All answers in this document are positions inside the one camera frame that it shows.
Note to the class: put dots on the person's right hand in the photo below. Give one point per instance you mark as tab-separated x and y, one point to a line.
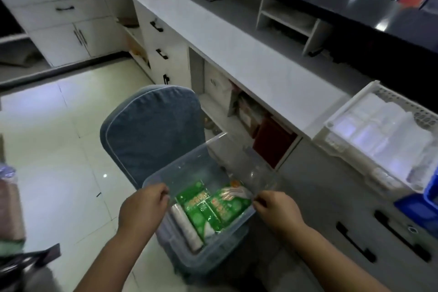
280	211

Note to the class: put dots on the person's left hand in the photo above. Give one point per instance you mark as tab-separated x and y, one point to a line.
142	209

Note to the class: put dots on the person's left fingers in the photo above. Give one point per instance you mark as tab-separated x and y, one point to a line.
161	194

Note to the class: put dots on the person's right fingers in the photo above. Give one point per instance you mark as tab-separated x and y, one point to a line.
260	201

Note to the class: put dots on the clear plastic storage box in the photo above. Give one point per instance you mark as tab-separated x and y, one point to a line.
219	250

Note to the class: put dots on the person's right forearm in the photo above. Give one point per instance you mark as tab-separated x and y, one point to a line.
325	261

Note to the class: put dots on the person's left forearm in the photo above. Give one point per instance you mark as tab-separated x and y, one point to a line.
116	261

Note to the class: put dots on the clear bag with orange print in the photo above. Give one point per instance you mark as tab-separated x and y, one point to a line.
236	191

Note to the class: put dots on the green printed packet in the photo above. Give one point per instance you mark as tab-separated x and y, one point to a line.
227	208
195	204

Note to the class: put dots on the white paper roll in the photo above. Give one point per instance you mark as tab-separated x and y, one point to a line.
186	230

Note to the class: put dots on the dark red box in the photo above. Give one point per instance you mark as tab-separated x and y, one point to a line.
273	143

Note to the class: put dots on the chair with blue-grey cover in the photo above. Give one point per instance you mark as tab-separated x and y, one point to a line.
150	131

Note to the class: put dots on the white plastic lattice basket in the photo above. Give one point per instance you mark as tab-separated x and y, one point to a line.
337	120

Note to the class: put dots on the pile of white plastic bags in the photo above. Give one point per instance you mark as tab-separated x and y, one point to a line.
386	134

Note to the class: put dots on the black flat object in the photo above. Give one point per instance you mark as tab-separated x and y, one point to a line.
27	259

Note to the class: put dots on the brown wrapped bundle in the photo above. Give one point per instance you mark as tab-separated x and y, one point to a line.
10	206

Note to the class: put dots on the blue plastic bin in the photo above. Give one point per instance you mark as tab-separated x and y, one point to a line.
419	208

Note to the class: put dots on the white desktop shelf organizer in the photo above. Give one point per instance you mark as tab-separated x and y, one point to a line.
291	21

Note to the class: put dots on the white cabinet with drawers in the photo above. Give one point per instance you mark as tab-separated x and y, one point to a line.
61	18

